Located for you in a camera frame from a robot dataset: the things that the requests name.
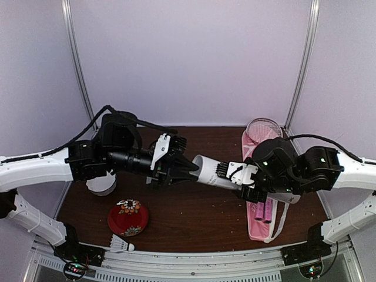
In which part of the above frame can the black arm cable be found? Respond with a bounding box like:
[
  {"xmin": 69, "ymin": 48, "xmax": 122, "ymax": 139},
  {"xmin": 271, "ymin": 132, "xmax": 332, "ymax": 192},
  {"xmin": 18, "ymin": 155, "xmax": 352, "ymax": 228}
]
[
  {"xmin": 283, "ymin": 134, "xmax": 376, "ymax": 165},
  {"xmin": 0, "ymin": 105, "xmax": 179, "ymax": 162}
]

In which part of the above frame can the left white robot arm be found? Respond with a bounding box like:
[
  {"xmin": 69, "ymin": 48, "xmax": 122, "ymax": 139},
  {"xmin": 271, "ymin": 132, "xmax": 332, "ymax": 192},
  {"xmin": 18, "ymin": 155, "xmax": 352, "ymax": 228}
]
[{"xmin": 1, "ymin": 105, "xmax": 198, "ymax": 261}]

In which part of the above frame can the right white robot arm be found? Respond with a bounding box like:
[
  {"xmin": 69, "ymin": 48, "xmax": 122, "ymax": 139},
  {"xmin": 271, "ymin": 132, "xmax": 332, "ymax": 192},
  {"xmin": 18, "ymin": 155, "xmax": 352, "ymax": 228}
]
[{"xmin": 226, "ymin": 137, "xmax": 375, "ymax": 260}]

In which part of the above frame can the left aluminium frame post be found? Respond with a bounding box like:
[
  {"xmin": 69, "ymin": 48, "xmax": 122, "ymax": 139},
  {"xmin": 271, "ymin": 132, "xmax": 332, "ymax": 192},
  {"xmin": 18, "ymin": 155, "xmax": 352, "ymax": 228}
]
[{"xmin": 61, "ymin": 0, "xmax": 95, "ymax": 120}]

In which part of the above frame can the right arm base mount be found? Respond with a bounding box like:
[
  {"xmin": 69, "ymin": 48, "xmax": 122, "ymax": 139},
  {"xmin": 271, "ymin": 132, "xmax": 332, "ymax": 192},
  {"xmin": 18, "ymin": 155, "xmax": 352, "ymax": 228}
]
[{"xmin": 280, "ymin": 223, "xmax": 332, "ymax": 280}]

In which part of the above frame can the pink racket bag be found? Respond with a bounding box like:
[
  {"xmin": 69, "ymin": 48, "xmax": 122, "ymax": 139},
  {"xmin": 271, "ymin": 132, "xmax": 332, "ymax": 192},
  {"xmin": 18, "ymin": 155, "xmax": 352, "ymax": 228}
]
[{"xmin": 241, "ymin": 127, "xmax": 289, "ymax": 243}]

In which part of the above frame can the white shuttlecock tube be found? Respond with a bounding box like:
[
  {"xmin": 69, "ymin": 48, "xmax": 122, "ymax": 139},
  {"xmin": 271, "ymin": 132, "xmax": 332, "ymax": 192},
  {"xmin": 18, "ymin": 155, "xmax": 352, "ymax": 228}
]
[{"xmin": 190, "ymin": 155, "xmax": 301, "ymax": 204}]

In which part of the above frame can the pink badminton racket left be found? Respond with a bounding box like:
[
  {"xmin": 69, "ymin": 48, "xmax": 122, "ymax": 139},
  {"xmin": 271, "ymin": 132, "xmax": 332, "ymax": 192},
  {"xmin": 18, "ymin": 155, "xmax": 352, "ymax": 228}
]
[{"xmin": 246, "ymin": 118, "xmax": 283, "ymax": 222}]

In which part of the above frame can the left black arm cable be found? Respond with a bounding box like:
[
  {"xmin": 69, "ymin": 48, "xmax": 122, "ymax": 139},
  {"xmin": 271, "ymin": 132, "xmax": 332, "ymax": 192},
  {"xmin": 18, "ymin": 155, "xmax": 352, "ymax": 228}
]
[{"xmin": 0, "ymin": 105, "xmax": 179, "ymax": 162}]

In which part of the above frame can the pink badminton racket right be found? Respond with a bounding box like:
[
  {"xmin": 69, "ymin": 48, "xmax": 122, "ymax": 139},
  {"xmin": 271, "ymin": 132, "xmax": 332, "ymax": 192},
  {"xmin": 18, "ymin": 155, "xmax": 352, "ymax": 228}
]
[{"xmin": 263, "ymin": 198, "xmax": 273, "ymax": 224}]

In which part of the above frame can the aluminium frame post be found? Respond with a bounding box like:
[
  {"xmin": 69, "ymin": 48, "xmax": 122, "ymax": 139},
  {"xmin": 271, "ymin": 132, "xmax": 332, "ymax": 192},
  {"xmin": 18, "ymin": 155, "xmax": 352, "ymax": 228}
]
[
  {"xmin": 284, "ymin": 0, "xmax": 320, "ymax": 131},
  {"xmin": 61, "ymin": 0, "xmax": 95, "ymax": 120}
]

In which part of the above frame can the white scalloped bowl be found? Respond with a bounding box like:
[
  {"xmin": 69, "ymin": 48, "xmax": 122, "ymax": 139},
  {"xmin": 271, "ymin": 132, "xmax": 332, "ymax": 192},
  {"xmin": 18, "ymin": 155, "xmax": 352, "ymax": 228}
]
[{"xmin": 86, "ymin": 173, "xmax": 117, "ymax": 196}]

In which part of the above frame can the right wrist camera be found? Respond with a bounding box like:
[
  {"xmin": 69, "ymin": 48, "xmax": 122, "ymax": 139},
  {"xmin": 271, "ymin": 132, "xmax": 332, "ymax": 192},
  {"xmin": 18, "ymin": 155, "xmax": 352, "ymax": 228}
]
[{"xmin": 216, "ymin": 162, "xmax": 259, "ymax": 188}]

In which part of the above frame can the right aluminium frame post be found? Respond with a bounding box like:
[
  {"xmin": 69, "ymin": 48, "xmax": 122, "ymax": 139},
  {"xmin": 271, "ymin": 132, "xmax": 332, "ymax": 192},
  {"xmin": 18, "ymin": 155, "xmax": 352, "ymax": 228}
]
[{"xmin": 284, "ymin": 0, "xmax": 320, "ymax": 131}]

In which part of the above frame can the front aluminium rail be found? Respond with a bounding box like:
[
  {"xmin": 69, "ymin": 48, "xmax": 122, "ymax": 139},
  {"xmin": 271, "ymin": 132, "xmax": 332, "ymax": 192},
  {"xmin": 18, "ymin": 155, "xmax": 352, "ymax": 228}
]
[{"xmin": 21, "ymin": 237, "xmax": 365, "ymax": 281}]

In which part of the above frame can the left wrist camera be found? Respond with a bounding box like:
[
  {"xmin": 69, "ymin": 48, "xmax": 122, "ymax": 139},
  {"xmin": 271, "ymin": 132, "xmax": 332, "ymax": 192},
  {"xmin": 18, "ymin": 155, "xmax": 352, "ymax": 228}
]
[{"xmin": 150, "ymin": 133, "xmax": 187, "ymax": 170}]

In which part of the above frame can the red floral plate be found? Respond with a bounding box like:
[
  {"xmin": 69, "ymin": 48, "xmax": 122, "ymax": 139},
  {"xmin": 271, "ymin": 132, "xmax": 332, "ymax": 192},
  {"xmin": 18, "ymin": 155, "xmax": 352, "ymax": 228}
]
[{"xmin": 108, "ymin": 199, "xmax": 149, "ymax": 237}]

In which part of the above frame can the white shuttlecock front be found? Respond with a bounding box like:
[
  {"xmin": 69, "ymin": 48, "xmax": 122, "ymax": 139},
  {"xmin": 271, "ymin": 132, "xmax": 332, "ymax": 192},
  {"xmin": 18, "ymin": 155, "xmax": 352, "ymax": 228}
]
[{"xmin": 110, "ymin": 234, "xmax": 135, "ymax": 253}]

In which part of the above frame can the pink badminton racket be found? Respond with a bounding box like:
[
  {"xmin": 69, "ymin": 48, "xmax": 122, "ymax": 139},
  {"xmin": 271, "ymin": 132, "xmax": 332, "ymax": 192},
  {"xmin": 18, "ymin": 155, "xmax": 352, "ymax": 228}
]
[
  {"xmin": 246, "ymin": 118, "xmax": 283, "ymax": 222},
  {"xmin": 263, "ymin": 198, "xmax": 273, "ymax": 224}
]

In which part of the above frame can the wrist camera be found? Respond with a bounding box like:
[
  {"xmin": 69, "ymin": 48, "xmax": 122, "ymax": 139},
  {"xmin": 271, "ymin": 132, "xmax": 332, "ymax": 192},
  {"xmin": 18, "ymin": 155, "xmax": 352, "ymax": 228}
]
[
  {"xmin": 216, "ymin": 162, "xmax": 259, "ymax": 188},
  {"xmin": 150, "ymin": 133, "xmax": 187, "ymax": 170}
]

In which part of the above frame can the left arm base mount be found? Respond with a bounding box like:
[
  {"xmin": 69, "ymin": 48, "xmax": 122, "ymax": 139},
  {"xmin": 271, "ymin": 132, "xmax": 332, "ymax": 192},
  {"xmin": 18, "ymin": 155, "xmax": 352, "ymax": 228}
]
[{"xmin": 50, "ymin": 223, "xmax": 105, "ymax": 281}]

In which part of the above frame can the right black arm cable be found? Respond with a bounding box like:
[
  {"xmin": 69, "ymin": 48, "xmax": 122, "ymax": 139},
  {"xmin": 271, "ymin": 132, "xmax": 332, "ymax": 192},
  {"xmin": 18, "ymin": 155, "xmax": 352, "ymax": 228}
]
[{"xmin": 283, "ymin": 134, "xmax": 376, "ymax": 165}]

